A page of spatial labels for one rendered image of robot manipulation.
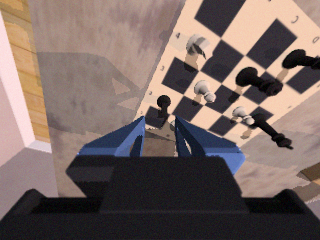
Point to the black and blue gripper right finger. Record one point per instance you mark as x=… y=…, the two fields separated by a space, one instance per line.
x=206 y=144

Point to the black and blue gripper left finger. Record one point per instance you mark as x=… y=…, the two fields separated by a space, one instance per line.
x=118 y=142

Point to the black and cream chessboard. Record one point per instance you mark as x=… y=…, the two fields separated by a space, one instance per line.
x=242 y=33

